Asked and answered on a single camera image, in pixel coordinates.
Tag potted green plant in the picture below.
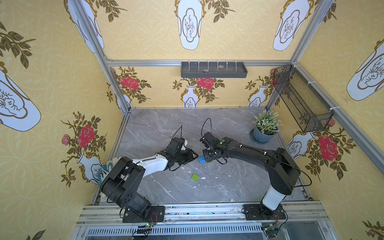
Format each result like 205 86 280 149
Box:
250 110 282 144

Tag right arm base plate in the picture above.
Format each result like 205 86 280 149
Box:
241 204 287 222

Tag work gloves at wall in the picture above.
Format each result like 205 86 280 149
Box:
101 163 114 178

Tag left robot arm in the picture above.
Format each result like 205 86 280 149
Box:
99 138 198 220

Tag black wire mesh basket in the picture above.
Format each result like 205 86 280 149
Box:
272 65 334 132

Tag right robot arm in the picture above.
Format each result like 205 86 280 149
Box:
200 132 301 212

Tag flat green lego plate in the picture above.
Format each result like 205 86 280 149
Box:
192 174 200 182

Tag blue lego brick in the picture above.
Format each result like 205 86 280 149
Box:
199 157 207 164

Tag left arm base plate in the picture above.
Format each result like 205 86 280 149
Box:
123 205 165 224

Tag grey wall shelf tray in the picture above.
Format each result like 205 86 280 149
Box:
181 61 248 79

